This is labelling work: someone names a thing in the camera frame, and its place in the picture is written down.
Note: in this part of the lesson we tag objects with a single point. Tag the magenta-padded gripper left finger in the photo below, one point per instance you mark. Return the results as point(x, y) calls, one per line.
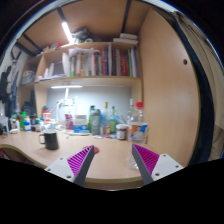
point(63, 166)

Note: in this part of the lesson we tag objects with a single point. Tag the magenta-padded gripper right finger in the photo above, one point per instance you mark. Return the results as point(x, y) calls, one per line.
point(163, 165)

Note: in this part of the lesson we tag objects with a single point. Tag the clear plastic bottle red cap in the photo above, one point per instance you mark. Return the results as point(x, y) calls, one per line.
point(138, 131)

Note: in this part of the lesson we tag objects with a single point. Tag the black mug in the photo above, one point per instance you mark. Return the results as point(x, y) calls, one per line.
point(51, 140)

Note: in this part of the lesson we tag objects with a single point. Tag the blue and white box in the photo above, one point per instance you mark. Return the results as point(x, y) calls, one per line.
point(80, 125)

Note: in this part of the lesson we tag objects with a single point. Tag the pink packet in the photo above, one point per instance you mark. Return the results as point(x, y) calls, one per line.
point(69, 121)

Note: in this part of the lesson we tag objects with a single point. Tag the red-lidded white jar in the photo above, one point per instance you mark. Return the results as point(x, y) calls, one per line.
point(46, 116)

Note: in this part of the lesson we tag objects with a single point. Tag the grey shaker bottle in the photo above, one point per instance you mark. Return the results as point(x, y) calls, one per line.
point(95, 123)

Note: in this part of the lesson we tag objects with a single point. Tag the blue and white small bottle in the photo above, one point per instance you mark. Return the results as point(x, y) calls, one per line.
point(27, 125)

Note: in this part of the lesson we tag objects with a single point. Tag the green bottle behind shaker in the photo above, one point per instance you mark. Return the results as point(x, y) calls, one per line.
point(90, 115)

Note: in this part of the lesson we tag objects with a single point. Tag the clear glass bottle yellow cap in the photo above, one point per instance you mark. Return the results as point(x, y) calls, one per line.
point(105, 123)

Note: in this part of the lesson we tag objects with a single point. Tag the green plastic bottle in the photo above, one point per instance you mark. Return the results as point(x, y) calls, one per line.
point(22, 120)

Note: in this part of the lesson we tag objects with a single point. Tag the green glass bottle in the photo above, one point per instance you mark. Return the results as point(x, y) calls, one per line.
point(113, 124)

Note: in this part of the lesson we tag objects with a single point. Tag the white under-shelf light strip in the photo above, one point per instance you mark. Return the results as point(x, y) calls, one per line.
point(66, 86)

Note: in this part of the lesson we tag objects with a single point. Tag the hanging dark clothes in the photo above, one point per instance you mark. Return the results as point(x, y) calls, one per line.
point(9, 83)

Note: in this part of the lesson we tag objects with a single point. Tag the wooden shelf unit with books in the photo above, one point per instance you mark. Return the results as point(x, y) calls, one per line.
point(100, 63)

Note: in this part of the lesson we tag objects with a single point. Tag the bright ceiling light tube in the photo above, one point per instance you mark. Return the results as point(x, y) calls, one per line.
point(67, 32)

